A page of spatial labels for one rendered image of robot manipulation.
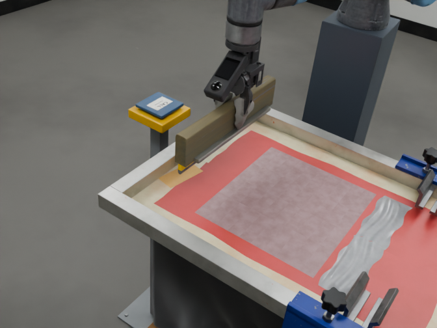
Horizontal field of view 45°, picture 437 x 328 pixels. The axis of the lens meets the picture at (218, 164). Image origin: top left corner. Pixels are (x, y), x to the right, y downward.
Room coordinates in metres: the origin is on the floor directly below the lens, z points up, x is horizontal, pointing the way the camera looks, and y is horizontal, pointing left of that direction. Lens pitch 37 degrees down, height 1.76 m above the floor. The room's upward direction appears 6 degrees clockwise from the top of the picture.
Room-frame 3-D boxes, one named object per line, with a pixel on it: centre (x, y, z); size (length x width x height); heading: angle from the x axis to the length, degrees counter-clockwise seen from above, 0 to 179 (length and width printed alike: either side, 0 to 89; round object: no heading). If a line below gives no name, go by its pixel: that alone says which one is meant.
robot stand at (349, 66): (1.51, -0.38, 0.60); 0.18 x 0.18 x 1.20; 62
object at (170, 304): (0.77, -0.07, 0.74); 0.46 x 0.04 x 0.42; 58
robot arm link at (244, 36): (1.07, -0.02, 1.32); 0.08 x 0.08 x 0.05
